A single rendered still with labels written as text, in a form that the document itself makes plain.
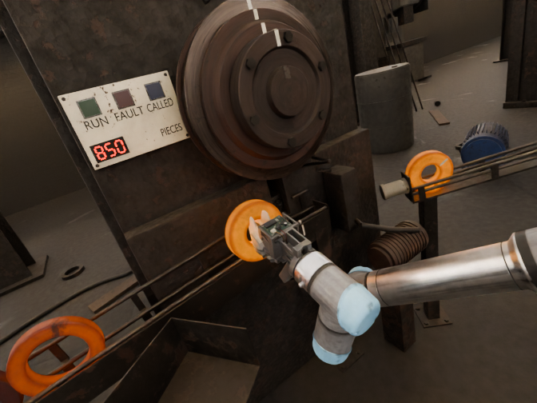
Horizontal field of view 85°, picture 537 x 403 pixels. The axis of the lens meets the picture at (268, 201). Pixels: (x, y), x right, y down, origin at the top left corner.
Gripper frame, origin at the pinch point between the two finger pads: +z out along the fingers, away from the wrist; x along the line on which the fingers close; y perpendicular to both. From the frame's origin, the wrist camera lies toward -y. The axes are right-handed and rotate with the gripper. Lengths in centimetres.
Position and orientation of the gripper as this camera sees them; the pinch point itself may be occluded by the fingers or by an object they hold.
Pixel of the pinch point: (253, 224)
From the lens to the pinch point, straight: 74.4
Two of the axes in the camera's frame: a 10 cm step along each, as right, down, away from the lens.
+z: -5.8, -4.4, 6.8
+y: -1.1, -7.9, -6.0
